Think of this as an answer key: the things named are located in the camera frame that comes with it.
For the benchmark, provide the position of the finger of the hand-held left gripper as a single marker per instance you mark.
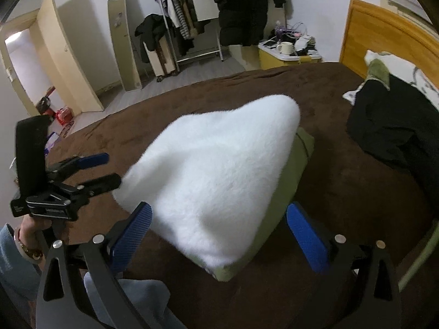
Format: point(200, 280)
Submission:
point(92, 160)
point(103, 182)

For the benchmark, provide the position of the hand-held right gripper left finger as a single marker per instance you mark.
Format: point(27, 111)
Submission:
point(132, 236)

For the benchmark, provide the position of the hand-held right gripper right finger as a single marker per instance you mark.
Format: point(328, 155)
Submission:
point(305, 236)

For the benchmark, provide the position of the white fluffy sweater black trim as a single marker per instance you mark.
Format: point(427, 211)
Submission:
point(212, 178)

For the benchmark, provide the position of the person's left forearm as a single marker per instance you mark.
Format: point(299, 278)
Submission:
point(13, 267)

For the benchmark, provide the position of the metal clothes rack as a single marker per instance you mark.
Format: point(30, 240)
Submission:
point(199, 54)

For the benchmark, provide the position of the person's left hand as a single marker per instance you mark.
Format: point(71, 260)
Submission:
point(32, 233)

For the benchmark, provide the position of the green folded cloth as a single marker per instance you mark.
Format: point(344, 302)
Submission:
point(274, 212)

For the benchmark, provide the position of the red packages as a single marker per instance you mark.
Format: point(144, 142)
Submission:
point(63, 114)

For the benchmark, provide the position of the person's leg in jeans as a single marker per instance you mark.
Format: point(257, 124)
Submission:
point(137, 298)

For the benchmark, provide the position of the cream door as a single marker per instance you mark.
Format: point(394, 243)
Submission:
point(65, 58)

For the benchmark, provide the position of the wooden rolling cart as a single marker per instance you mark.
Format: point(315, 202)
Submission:
point(164, 60)

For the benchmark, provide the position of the cream leaning board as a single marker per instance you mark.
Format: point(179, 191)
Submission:
point(125, 41)

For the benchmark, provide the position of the black garment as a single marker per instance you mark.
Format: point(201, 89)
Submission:
point(384, 126)

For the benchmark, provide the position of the black jacket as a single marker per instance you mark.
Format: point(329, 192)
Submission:
point(151, 31)

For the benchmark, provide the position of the brown blanket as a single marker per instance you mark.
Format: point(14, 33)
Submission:
point(240, 85)

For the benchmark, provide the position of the yellow storage box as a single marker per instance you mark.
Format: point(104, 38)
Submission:
point(271, 61)

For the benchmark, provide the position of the small green cloth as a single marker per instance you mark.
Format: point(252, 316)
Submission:
point(379, 72)

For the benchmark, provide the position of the white mug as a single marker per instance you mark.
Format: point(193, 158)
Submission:
point(285, 48)

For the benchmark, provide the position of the white printed pillow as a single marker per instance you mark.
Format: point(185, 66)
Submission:
point(425, 82)

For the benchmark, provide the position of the long black coat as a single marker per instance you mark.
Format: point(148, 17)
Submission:
point(240, 7)

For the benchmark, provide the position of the wooden headboard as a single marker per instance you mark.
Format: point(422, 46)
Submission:
point(370, 31)

